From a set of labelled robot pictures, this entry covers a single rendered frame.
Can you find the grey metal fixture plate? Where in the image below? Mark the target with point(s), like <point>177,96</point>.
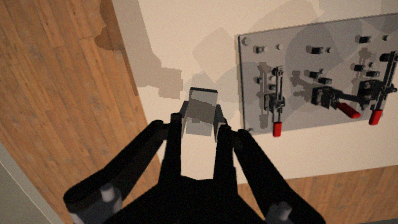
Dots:
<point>298,62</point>

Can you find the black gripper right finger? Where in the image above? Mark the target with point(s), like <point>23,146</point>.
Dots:
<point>278,202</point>

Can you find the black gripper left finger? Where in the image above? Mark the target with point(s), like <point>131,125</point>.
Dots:
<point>101,195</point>

